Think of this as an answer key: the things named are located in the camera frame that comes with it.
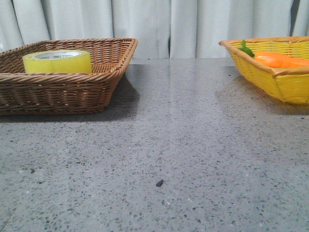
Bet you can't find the orange toy carrot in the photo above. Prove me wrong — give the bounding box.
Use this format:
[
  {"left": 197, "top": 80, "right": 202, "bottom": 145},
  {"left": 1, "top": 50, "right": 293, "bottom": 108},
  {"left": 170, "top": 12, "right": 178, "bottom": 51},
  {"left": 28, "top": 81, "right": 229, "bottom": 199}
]
[{"left": 238, "top": 40, "right": 309, "bottom": 68}]

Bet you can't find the brown wicker basket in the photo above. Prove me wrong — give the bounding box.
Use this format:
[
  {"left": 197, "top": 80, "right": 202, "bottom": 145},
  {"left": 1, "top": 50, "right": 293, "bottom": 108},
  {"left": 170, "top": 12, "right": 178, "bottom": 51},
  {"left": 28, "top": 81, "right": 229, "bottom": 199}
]
[{"left": 0, "top": 38, "right": 138, "bottom": 115}]

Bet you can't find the white curtain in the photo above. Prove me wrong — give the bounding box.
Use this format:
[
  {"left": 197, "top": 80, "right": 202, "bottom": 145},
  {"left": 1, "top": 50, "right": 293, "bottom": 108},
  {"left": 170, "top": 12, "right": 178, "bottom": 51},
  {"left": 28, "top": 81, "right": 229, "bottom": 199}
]
[{"left": 0, "top": 0, "right": 309, "bottom": 59}]

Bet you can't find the yellow wicker basket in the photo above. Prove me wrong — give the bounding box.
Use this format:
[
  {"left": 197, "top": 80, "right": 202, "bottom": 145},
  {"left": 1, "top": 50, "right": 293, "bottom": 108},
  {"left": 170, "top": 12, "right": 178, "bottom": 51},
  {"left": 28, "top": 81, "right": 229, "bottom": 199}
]
[{"left": 219, "top": 36, "right": 309, "bottom": 104}]

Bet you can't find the yellow tape roll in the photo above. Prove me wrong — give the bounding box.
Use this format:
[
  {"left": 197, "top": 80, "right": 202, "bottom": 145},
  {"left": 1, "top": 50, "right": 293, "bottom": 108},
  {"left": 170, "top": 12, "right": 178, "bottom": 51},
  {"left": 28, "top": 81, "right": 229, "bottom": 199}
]
[{"left": 22, "top": 49, "right": 92, "bottom": 73}]

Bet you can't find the small black debris piece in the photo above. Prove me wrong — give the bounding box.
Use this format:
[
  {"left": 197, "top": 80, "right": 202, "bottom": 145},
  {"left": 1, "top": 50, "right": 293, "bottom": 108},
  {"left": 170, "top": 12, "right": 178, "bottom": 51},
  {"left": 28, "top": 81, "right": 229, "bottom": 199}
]
[{"left": 156, "top": 179, "right": 164, "bottom": 187}]

